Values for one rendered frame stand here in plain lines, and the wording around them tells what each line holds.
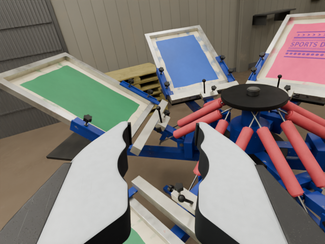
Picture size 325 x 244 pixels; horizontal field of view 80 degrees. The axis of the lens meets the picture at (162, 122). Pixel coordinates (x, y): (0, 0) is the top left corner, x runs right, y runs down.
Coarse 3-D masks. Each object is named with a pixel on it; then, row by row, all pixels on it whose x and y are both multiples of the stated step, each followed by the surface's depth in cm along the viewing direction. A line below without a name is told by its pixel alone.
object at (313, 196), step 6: (312, 192) 77; (318, 192) 77; (306, 198) 77; (312, 198) 75; (318, 198) 74; (324, 198) 74; (306, 204) 77; (312, 204) 74; (318, 204) 72; (324, 204) 72; (312, 210) 75; (318, 210) 72; (324, 210) 70
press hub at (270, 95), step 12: (240, 84) 111; (252, 84) 109; (264, 84) 107; (228, 96) 99; (240, 96) 98; (252, 96) 96; (264, 96) 94; (276, 96) 93; (288, 96) 92; (240, 108) 89; (252, 108) 86; (264, 108) 85; (276, 108) 86; (240, 120) 110; (264, 120) 107; (228, 132) 125; (252, 144) 102; (252, 156) 103
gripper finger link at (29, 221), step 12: (60, 168) 8; (48, 180) 8; (60, 180) 8; (36, 192) 7; (48, 192) 7; (24, 204) 7; (36, 204) 7; (48, 204) 7; (24, 216) 6; (36, 216) 7; (48, 216) 7; (12, 228) 6; (24, 228) 6; (36, 228) 6; (0, 240) 6; (12, 240) 6; (24, 240) 6; (36, 240) 6
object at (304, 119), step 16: (208, 112) 114; (256, 112) 91; (288, 112) 93; (304, 112) 100; (192, 128) 108; (224, 128) 96; (288, 128) 87; (304, 128) 92; (320, 128) 90; (240, 144) 87; (272, 144) 83; (304, 144) 83; (272, 160) 82; (304, 160) 82; (288, 176) 77; (320, 176) 78; (288, 192) 78; (304, 208) 74
